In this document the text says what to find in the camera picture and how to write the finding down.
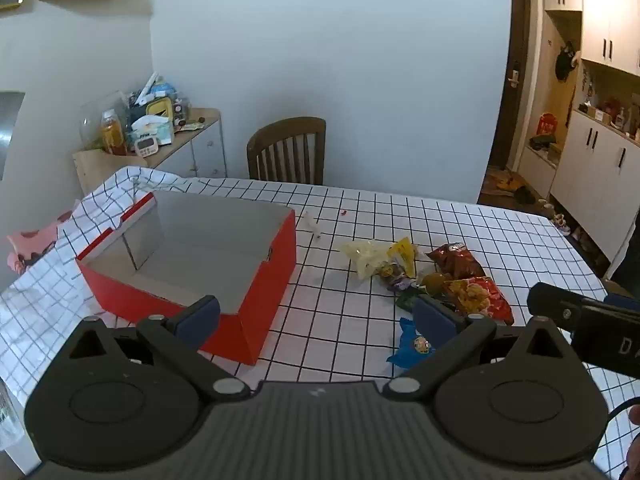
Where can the red cardboard box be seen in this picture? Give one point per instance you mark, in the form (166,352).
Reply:
(200,265)

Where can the white tube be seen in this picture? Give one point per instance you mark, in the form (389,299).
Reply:
(148,86)

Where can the black hanging bag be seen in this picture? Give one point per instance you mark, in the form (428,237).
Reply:
(566,62)

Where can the person's right hand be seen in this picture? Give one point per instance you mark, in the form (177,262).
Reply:
(635,452)

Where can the white kitchen timer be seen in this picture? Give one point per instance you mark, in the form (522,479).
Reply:
(147,146)

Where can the clear glass jar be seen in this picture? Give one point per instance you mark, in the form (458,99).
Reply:
(92,120)

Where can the brown wooden chair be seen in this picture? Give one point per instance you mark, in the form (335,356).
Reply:
(287,152)

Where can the blue snack packet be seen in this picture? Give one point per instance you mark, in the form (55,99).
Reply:
(412,347)

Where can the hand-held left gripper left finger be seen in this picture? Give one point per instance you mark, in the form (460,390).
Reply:
(199,319)

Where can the pale yellow chip bag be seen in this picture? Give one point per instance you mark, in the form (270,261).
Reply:
(362,256)

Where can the yellow snack packet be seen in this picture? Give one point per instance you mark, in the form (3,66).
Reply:
(406,255)

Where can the tissue pack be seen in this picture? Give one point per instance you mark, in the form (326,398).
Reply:
(150,130)

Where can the white wall cabinet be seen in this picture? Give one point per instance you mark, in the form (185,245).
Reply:
(595,110)

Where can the orange juice bottle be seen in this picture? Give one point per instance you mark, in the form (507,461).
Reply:
(113,135)

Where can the dark wooden door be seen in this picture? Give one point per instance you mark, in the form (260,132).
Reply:
(512,85)

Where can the dark green snack packet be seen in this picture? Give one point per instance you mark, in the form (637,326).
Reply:
(407,301)

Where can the dark red chip bag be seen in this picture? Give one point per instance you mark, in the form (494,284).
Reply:
(452,260)

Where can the white checked tablecloth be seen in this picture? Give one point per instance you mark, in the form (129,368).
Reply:
(340,240)

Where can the clear wrapper scrap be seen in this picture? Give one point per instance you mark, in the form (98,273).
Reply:
(312,224)

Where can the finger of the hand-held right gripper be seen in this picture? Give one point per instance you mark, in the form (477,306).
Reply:
(552,305)

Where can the red orange snack bag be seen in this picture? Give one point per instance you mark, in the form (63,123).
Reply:
(477,300)

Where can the light wooden sideboard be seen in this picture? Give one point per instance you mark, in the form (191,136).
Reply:
(197,152)

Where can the yellow and black box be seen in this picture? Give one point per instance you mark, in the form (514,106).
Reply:
(159,109)

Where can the pink patterned cloth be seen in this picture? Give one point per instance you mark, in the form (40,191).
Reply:
(35,242)

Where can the pile of shoes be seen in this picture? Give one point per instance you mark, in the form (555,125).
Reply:
(512,187)

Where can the olive green round snack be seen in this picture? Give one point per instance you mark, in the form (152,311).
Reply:
(434,281)

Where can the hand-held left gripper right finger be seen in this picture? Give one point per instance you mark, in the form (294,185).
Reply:
(434,316)

